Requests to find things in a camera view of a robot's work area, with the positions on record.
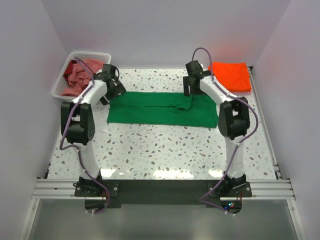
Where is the white plastic basket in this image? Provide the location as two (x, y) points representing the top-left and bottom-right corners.
(51, 50), (112, 101)

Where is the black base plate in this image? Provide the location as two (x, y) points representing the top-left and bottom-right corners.
(73, 178), (253, 213)

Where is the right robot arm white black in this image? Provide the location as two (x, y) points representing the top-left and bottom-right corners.
(183, 60), (250, 197)

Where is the green t shirt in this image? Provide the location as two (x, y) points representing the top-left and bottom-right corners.
(107, 91), (219, 128)

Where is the dark red t shirt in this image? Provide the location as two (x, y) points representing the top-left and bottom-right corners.
(63, 60), (77, 87)

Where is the orange folded t shirt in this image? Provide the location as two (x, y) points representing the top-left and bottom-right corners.
(208, 62), (252, 93)

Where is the pink t shirt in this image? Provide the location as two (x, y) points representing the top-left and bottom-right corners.
(61, 58), (105, 97)

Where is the pink folded shirt under stack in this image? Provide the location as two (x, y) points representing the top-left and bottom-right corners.
(233, 90), (252, 96)

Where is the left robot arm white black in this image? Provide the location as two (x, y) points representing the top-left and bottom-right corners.
(59, 64), (126, 197)

